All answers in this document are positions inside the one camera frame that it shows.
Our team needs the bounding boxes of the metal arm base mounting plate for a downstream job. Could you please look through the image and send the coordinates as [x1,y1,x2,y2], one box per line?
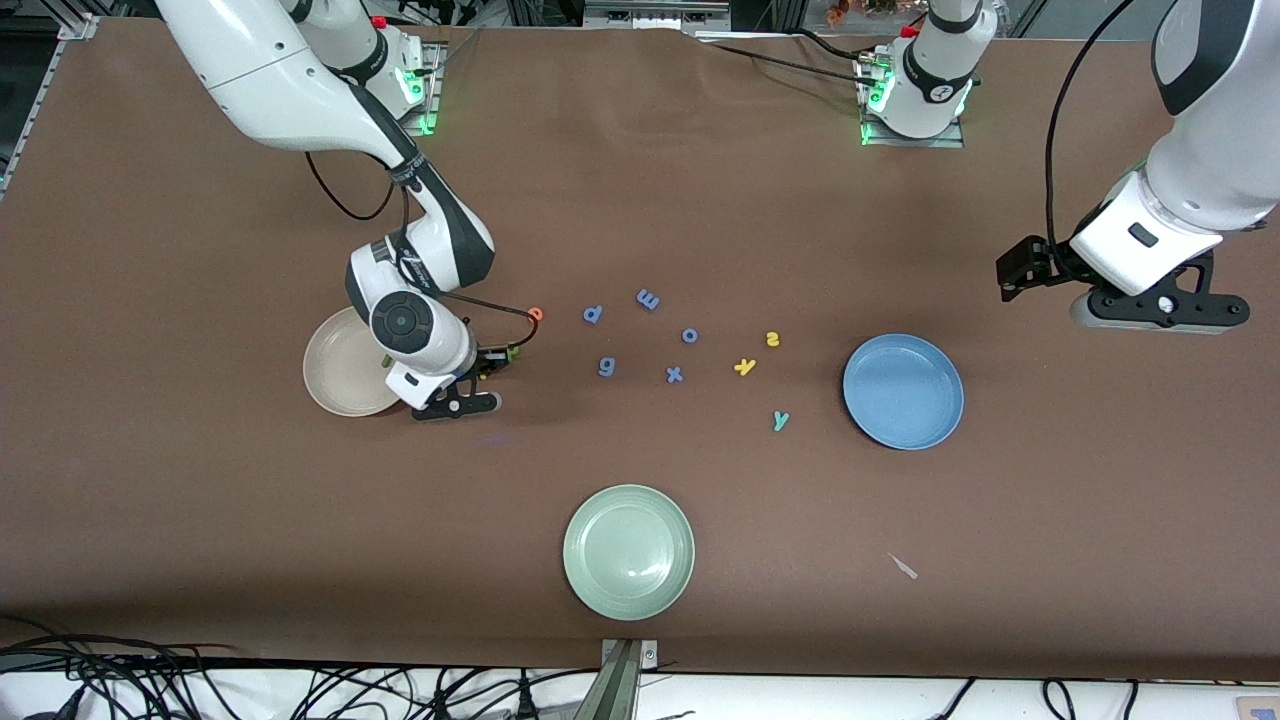
[395,40,443,137]
[858,52,967,150]

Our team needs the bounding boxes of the beige brown plate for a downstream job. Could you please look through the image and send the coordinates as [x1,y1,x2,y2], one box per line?
[303,307,403,417]

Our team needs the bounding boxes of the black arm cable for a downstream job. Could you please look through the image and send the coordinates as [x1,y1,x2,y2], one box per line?
[303,150,543,353]
[1045,0,1141,251]

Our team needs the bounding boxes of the blue plate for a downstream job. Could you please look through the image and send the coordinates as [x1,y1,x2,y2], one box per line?
[842,333,965,451]

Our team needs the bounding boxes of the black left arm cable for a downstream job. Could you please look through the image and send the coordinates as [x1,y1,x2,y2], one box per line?
[1045,0,1141,251]

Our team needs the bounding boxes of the grey metal camera mount bracket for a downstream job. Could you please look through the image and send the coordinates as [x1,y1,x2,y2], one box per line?
[600,640,659,720]

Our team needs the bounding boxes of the brown table cover sheet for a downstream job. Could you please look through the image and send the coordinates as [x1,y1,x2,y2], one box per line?
[0,18,1280,681]

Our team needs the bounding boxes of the aluminium frame rail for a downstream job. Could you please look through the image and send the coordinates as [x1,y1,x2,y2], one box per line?
[583,0,731,29]

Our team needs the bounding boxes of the aluminium table edge rail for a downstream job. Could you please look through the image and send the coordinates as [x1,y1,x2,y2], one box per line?
[0,12,101,201]

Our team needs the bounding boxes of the tangled black cables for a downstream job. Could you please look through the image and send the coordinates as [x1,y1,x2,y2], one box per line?
[0,615,601,720]

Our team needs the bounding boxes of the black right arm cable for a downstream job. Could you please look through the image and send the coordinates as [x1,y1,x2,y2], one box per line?
[303,150,543,353]

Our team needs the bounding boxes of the pale green plate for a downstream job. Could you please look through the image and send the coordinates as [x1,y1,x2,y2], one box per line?
[562,484,696,622]

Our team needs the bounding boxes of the thin black base cable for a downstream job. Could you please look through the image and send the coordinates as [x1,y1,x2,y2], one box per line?
[695,30,881,86]

